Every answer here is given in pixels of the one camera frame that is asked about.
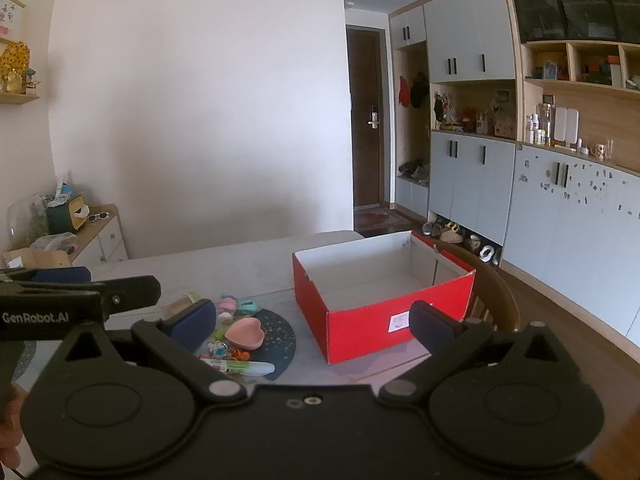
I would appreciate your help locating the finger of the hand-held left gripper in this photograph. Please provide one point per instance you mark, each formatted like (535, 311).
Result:
(65, 275)
(132, 292)

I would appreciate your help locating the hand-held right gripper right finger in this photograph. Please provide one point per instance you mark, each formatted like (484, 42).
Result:
(431, 321)

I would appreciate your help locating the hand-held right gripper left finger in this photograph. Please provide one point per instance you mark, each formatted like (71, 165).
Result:
(192, 322)

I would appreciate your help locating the red cardboard box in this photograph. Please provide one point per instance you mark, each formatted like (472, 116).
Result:
(360, 332)

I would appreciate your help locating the white green tube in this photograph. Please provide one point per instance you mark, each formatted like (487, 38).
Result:
(252, 369)

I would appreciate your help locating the brown cardboard box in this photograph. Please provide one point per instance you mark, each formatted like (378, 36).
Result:
(45, 260)

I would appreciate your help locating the crumpled plastic bag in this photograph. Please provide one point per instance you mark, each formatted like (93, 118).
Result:
(52, 241)

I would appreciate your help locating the wooden white side cabinet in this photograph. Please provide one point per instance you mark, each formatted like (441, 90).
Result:
(107, 245)

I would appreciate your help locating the pink heart-shaped dish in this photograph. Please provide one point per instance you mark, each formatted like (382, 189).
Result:
(245, 334)

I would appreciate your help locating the green tissue box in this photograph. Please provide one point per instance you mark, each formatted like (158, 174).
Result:
(60, 215)

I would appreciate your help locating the white sunglasses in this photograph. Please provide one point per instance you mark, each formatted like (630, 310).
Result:
(93, 218)

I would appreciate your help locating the row of shoes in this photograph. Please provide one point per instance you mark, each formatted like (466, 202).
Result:
(452, 234)

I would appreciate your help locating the patterned doormat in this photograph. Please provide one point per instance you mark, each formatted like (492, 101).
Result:
(375, 220)

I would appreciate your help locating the grey bench cabinet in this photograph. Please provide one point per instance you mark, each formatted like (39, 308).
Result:
(411, 197)

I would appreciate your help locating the grey shoe cabinet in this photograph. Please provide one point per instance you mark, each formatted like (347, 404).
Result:
(465, 195)

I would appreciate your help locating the grey speckled sideboard cabinet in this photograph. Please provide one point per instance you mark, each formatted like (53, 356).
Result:
(565, 240)

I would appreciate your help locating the brown entry door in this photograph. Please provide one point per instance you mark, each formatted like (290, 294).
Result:
(364, 160)

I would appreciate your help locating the golden figurine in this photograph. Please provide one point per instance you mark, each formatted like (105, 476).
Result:
(14, 83)

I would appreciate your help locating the small wooden house box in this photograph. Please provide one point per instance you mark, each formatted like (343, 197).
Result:
(505, 128)

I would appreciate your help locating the yellow flower ornament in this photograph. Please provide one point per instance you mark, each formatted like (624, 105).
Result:
(15, 57)

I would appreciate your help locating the tall clear bottle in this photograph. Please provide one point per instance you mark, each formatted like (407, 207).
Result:
(546, 122)

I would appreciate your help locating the dark hanging bag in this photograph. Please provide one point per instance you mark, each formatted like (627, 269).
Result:
(419, 91)

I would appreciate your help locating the white rectangular container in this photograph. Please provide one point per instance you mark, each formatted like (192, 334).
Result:
(574, 126)
(560, 125)

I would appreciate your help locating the patterned mug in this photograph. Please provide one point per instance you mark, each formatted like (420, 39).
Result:
(598, 150)

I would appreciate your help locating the clear drinking glass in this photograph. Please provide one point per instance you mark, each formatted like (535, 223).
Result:
(610, 147)

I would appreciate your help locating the wooden cubby shelf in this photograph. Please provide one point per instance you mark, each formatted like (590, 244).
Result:
(570, 60)

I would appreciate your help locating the dark glass cabinet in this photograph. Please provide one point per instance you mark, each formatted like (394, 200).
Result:
(565, 5)

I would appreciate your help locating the wooden wall shelf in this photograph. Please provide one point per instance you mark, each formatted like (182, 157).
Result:
(20, 99)

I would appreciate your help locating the framed wall art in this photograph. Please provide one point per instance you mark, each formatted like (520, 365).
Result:
(9, 17)

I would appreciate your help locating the grey upper wall cabinet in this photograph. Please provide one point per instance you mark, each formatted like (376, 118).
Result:
(470, 30)

